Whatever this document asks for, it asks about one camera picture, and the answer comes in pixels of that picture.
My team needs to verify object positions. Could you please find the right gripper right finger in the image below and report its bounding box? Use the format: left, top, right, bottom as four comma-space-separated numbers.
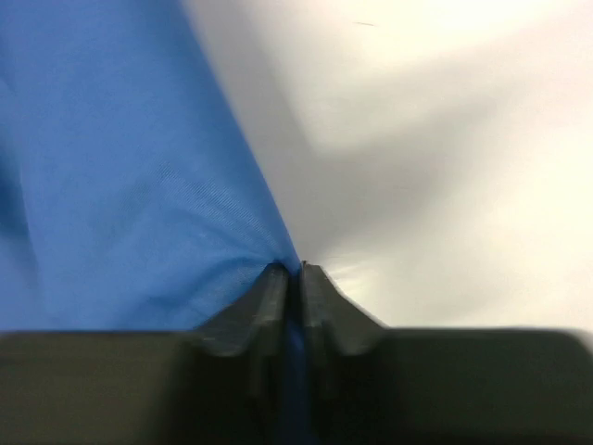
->
299, 262, 384, 444

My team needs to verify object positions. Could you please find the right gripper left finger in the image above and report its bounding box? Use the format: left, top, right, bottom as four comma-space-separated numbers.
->
194, 263, 290, 444

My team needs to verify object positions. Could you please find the blue surgical drape cloth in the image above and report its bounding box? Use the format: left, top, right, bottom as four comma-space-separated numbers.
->
1, 1, 311, 444

